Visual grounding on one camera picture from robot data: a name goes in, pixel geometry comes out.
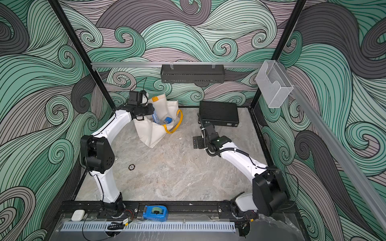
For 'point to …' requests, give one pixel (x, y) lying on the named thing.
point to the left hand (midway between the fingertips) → (153, 107)
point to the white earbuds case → (78, 215)
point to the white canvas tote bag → (150, 131)
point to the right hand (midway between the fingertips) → (200, 140)
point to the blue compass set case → (168, 120)
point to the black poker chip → (131, 167)
